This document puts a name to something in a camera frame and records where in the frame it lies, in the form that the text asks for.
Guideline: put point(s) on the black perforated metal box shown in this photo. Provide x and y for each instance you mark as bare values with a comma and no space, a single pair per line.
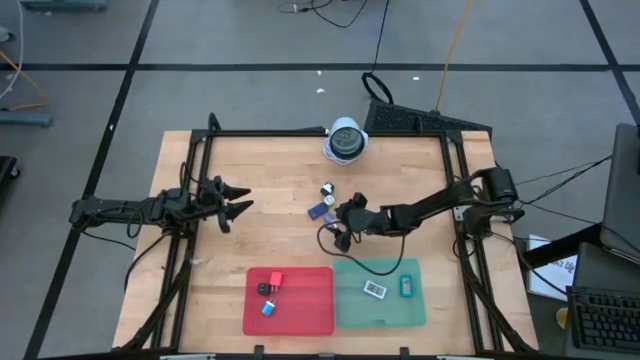
425,120

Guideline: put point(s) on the grey metal floor bar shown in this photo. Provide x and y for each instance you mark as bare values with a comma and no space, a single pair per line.
65,5
25,119

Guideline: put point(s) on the blue wall charger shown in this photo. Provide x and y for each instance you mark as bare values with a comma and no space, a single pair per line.
268,309

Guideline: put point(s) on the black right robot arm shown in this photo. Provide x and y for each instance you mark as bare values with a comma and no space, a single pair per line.
435,205

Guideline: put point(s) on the black aluminium table frame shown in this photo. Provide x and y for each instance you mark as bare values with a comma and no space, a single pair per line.
275,133

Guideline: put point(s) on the white paper sheet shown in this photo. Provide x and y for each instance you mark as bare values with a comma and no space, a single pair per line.
550,280

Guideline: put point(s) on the small black wall charger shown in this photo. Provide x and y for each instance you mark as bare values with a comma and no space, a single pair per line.
263,289

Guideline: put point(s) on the red translucent plastic bin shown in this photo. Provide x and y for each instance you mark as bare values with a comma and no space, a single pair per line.
300,315

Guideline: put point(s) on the yellow round object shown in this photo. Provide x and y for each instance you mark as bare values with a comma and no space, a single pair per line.
562,317

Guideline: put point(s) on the teal framed small device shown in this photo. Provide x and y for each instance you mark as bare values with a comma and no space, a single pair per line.
406,286

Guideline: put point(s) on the black charger white label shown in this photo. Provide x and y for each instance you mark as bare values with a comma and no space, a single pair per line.
327,189

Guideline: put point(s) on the open laptop black keyboard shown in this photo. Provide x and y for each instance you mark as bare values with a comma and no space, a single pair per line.
607,320

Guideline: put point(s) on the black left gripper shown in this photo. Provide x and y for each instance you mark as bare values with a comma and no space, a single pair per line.
212,200

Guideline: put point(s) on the green translucent plastic bin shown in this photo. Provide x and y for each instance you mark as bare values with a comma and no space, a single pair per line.
380,312

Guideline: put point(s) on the purple wall charger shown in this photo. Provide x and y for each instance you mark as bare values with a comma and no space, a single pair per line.
329,218

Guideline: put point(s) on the white printed adapter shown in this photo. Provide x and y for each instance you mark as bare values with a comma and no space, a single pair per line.
375,289

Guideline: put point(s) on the dark blue flat card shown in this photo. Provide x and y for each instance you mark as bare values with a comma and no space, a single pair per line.
316,211

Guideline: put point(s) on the black caster base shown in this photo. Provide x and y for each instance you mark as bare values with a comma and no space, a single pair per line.
9,167

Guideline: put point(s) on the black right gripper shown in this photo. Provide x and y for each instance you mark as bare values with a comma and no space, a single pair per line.
360,220

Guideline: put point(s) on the silver aluminium extrusion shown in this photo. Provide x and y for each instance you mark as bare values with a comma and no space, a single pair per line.
465,357
187,357

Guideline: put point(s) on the white cylindrical spotlight lamp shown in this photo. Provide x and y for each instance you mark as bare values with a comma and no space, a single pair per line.
346,140

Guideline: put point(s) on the white cube charger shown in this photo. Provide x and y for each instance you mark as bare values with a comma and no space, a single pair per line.
329,200

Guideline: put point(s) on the pink wall charger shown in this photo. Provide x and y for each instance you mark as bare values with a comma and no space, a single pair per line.
275,278

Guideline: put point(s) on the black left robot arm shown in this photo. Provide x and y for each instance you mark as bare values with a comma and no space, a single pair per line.
125,210

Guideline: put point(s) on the black camera clamp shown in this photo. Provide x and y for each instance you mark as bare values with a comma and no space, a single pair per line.
259,351
404,351

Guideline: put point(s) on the black stand bar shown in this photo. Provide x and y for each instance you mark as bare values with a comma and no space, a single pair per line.
560,250

